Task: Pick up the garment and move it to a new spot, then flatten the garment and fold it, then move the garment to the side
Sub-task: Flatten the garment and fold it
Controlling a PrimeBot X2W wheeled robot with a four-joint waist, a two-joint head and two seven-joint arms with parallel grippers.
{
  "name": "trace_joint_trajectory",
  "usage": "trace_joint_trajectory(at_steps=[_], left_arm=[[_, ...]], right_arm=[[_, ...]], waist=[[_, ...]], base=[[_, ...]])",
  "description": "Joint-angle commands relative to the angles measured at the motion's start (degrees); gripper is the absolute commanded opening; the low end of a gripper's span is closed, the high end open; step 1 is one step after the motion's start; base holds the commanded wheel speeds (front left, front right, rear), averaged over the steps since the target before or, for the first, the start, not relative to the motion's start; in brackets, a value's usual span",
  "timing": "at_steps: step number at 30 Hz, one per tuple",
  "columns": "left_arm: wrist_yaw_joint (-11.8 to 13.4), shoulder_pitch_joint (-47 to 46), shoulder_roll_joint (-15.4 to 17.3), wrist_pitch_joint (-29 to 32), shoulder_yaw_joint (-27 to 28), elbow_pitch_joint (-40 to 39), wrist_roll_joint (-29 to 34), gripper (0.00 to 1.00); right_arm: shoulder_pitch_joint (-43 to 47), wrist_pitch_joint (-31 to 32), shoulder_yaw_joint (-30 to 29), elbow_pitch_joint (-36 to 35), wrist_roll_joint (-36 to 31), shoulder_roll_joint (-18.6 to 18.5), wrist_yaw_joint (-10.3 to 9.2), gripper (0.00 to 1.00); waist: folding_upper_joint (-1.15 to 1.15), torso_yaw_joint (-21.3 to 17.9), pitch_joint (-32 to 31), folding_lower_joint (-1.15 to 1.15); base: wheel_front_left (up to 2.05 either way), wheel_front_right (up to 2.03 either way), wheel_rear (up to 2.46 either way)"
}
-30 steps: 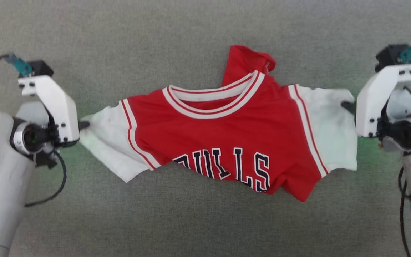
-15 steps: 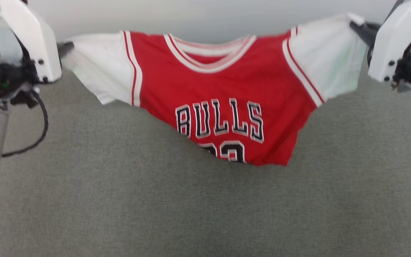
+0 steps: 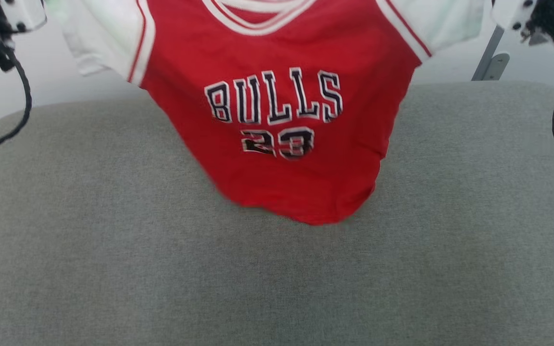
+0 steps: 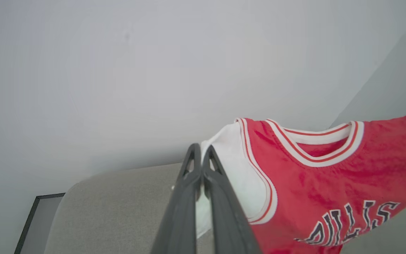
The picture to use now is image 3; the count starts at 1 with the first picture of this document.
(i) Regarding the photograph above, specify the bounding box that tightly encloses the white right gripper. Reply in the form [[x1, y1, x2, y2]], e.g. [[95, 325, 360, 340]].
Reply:
[[491, 0, 554, 73]]

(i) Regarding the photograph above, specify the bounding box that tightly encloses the red white Bulls jersey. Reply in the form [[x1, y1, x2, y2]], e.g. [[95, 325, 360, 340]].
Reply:
[[62, 0, 488, 226]]

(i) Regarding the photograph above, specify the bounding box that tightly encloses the grey metal bracket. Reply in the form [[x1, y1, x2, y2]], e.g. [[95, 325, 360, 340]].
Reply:
[[471, 26, 511, 81]]

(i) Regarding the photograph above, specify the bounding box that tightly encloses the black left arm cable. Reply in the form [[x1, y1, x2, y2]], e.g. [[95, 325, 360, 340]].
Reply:
[[0, 44, 33, 155]]

